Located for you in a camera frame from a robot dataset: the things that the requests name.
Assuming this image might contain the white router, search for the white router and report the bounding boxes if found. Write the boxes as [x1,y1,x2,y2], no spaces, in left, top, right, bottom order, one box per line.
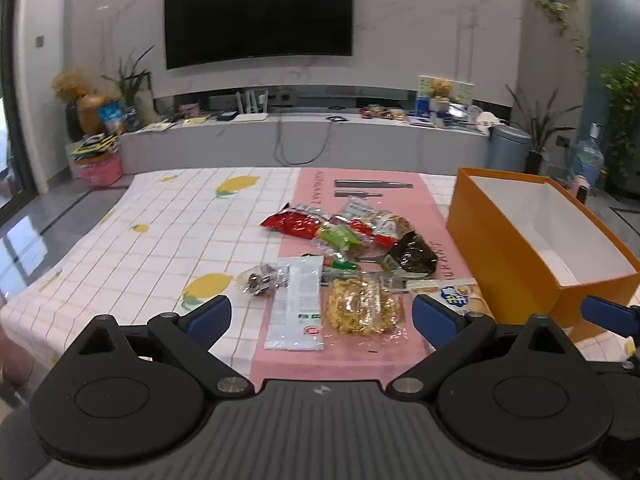
[234,89,271,122]

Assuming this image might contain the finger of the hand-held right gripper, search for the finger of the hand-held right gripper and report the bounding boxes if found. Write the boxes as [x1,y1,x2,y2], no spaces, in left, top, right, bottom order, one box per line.
[580,295,640,343]

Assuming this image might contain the grey blue trash can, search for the grey blue trash can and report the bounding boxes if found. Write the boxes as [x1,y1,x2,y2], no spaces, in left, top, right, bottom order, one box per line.
[487,123,532,175]

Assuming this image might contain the pile of yellow black items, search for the pile of yellow black items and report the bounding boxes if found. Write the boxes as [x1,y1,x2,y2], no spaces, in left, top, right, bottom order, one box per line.
[69,132,121,164]

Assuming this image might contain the clear packet of white balls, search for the clear packet of white balls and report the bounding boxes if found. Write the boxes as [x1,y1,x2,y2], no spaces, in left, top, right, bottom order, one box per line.
[331,197,383,224]

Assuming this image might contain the long white packet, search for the long white packet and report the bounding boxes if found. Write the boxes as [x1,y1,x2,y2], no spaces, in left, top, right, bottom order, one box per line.
[263,254,326,351]

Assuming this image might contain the teddy bear picture board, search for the teddy bear picture board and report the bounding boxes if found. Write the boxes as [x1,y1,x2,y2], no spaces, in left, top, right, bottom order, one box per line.
[417,74,475,111]

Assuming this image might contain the dried yellow flowers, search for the dried yellow flowers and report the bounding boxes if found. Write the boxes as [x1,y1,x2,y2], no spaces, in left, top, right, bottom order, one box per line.
[52,67,94,104]

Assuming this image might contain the blue white biscuit packet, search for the blue white biscuit packet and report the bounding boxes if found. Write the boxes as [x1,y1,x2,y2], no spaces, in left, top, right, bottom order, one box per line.
[406,278,496,322]

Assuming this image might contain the gold vase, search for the gold vase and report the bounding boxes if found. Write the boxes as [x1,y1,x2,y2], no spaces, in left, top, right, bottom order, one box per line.
[77,92,114,136]

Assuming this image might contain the green snack packet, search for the green snack packet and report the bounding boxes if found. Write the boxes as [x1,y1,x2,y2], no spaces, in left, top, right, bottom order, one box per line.
[312,222,364,257]

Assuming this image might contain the green leafy plant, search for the green leafy plant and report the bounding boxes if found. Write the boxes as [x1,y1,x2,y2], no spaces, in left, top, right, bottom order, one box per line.
[102,45,156,111]

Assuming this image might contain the nut packet with red edge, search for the nut packet with red edge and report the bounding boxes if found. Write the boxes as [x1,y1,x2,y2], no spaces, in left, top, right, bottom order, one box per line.
[357,211,416,249]

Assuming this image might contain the pink storage box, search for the pink storage box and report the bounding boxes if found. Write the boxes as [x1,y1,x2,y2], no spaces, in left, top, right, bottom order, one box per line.
[74,154,124,187]

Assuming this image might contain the dark seaweed packet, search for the dark seaweed packet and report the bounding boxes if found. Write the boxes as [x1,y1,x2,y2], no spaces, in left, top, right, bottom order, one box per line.
[381,231,442,279]

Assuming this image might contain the clear packet of dark sweets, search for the clear packet of dark sweets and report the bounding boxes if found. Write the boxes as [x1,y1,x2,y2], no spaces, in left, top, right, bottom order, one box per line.
[235,262,292,297]

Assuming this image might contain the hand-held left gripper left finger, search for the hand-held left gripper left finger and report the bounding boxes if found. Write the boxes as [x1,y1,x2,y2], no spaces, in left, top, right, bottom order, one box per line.
[60,294,254,399]

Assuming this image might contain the blue snack bag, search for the blue snack bag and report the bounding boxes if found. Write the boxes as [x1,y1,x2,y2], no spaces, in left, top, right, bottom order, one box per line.
[97,100,129,134]

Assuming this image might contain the pink table mat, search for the pink table mat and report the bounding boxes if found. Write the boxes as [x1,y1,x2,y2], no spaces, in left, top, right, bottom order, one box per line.
[252,167,501,392]

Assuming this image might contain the black wall television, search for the black wall television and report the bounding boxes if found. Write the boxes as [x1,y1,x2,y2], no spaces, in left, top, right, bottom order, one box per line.
[163,0,355,71]

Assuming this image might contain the glass sliding door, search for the glass sliding door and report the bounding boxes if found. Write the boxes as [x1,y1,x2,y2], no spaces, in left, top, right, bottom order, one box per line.
[0,0,37,212]

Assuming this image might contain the orange cardboard box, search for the orange cardboard box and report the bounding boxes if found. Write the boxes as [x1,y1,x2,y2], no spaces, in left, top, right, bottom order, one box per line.
[446,167,640,344]

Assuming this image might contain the black cable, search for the black cable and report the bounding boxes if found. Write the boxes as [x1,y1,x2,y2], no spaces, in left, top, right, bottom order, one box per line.
[273,112,347,165]

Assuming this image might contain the pile of snacks on cabinet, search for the pile of snacks on cabinet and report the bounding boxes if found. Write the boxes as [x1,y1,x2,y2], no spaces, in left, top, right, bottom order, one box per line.
[359,104,409,121]

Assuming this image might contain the large green bush plant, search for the large green bush plant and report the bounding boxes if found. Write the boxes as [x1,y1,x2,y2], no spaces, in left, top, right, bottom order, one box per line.
[597,59,640,191]

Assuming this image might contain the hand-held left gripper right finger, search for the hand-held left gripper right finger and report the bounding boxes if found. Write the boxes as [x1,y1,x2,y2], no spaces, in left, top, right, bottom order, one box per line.
[384,293,577,397]

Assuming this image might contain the grey low television cabinet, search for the grey low television cabinet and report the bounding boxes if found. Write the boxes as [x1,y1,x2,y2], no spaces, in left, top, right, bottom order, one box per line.
[117,111,494,177]

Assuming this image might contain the red snack packet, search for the red snack packet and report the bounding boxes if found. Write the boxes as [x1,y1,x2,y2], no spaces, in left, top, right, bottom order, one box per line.
[260,203,332,240]

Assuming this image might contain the pink stool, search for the pink stool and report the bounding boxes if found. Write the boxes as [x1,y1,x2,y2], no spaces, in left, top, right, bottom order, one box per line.
[569,174,594,204]

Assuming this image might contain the tall plant in black pot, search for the tall plant in black pot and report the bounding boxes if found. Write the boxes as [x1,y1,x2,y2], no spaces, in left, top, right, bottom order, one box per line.
[504,84,584,176]

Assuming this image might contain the blue water bottle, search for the blue water bottle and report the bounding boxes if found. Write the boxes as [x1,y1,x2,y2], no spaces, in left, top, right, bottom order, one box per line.
[569,122,606,186]

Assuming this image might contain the hanging ivy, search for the hanging ivy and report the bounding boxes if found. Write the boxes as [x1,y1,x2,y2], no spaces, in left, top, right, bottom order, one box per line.
[529,0,589,54]

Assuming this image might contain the yellow corn snack packet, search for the yellow corn snack packet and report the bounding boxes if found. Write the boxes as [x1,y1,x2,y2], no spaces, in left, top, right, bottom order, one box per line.
[322,274,409,336]

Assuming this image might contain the lemon print grid tablecloth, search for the lemon print grid tablecloth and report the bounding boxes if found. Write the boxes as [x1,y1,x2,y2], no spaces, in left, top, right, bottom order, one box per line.
[0,165,640,397]

